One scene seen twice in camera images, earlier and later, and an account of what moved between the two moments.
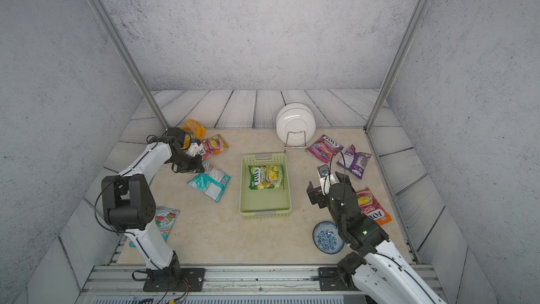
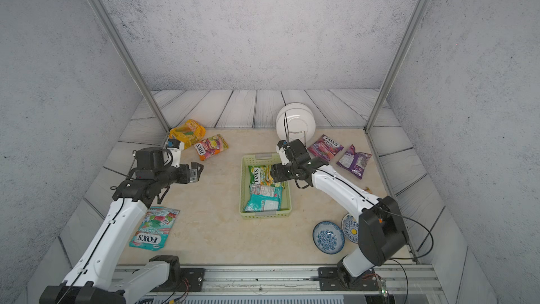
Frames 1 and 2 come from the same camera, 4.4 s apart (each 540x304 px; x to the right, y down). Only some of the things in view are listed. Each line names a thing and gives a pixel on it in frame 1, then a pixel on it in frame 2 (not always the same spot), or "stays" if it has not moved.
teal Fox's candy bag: [211, 183] to [264, 198]
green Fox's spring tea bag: [266, 176] stays
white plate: [295, 124] stays
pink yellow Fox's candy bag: [213, 146] stays
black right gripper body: [322, 200] to [285, 172]
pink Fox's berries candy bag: [325, 148] stays
